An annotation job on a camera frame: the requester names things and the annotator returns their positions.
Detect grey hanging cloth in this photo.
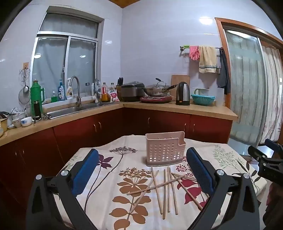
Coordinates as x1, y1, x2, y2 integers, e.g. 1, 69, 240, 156
217, 49, 231, 95

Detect sheer patterned curtain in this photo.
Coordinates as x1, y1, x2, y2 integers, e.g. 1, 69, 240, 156
261, 45, 283, 142

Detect glass sliding door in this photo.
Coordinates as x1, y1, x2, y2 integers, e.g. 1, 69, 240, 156
215, 18, 283, 155

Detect beige striped towel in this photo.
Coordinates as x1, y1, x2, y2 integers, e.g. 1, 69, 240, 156
198, 46, 218, 73

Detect steel electric kettle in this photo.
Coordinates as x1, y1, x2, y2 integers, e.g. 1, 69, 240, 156
176, 82, 190, 106

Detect black cylindrical flask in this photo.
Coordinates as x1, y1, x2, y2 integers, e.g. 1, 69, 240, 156
33, 100, 43, 121

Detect pink rubber gloves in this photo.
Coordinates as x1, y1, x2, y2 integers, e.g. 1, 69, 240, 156
189, 46, 200, 61

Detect wall towel rack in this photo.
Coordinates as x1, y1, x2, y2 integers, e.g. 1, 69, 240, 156
180, 45, 223, 58

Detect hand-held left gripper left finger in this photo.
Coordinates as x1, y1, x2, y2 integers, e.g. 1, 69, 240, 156
26, 149, 100, 230

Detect beige kitchen countertop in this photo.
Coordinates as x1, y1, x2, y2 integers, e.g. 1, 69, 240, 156
0, 100, 239, 146

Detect knife block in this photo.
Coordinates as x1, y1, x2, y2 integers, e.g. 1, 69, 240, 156
116, 77, 125, 98

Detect wooden cutting board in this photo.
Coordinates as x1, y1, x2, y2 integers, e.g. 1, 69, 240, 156
171, 75, 190, 98

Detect pink snack bag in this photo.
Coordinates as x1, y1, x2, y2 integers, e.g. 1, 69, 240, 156
108, 89, 120, 102

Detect small steel faucet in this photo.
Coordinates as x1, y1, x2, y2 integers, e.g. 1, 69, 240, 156
93, 78, 101, 104

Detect pink perforated utensil holder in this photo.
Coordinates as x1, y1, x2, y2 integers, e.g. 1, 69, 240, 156
145, 131, 186, 167

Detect white spray bottle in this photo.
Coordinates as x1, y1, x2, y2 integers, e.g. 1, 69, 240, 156
66, 78, 74, 99

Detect orange oil bottle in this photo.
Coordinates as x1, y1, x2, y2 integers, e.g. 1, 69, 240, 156
101, 82, 110, 102

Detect pile of wooden chopsticks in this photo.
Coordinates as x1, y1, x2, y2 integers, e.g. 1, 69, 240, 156
126, 166, 204, 220

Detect tall steel faucet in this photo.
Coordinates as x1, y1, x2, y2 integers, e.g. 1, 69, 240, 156
67, 76, 82, 107

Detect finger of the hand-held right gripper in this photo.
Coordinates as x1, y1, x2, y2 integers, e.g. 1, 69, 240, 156
264, 138, 283, 156
247, 145, 283, 178

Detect red kitchen cabinets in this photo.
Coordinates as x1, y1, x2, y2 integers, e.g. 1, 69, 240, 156
0, 107, 233, 222

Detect aluminium sliding window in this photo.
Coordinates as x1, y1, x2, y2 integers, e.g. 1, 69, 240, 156
30, 6, 104, 104

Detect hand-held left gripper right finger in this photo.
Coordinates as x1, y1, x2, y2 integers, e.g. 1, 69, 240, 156
186, 147, 261, 230

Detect steel wok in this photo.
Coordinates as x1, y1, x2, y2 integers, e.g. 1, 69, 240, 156
141, 78, 178, 97

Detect metal mesh strainer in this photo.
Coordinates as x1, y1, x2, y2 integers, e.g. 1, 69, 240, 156
18, 67, 31, 105

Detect red induction cooker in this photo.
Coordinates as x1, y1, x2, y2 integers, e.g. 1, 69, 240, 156
140, 95, 173, 103

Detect blue dish soap bottle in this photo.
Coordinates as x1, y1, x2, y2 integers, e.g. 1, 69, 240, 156
58, 79, 66, 101

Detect stainless steel sink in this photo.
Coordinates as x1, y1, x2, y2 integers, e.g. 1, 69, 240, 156
43, 102, 111, 119

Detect green thermos flask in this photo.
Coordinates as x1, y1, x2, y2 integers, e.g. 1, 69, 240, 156
30, 80, 46, 105

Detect floral tablecloth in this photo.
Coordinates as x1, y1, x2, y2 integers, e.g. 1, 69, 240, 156
52, 134, 268, 230

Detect teal plastic basket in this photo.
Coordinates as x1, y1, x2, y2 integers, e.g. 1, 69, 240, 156
191, 94, 216, 106

